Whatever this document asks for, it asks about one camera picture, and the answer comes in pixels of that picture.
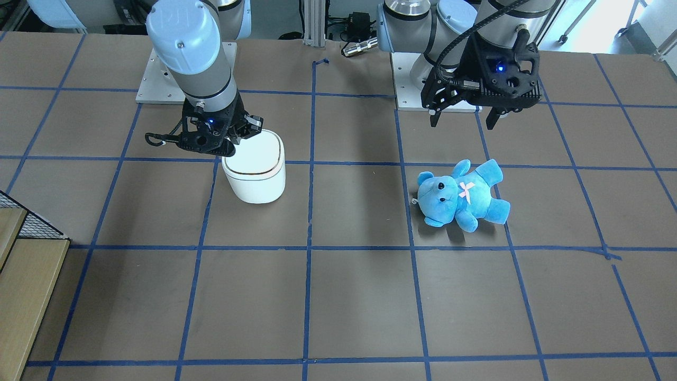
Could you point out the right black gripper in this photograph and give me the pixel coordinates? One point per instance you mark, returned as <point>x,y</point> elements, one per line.
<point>234,117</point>

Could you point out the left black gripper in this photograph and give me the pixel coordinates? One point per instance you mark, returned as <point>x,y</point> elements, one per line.
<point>472,62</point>

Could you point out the white trash can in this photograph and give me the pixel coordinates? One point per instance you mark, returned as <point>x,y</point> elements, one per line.
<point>256,172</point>

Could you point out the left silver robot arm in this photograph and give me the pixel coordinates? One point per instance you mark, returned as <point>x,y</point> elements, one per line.
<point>440,30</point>

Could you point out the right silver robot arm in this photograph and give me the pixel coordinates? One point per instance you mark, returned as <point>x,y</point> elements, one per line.
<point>188,37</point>

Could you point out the blue teddy bear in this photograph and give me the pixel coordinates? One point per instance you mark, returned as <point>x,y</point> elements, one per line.
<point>463,196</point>

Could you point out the silver flashlight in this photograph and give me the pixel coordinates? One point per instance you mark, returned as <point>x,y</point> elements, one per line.
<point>352,49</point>

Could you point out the black power adapter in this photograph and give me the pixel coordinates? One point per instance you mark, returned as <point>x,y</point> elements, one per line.
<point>357,23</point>

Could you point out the wooden shelf with mesh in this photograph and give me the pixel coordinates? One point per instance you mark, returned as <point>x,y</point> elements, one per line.
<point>33,251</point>

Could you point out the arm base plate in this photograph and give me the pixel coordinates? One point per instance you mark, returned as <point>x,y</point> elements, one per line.
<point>408,72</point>
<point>157,85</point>

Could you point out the aluminium frame post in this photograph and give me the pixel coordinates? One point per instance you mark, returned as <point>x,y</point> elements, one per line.
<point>314,23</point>

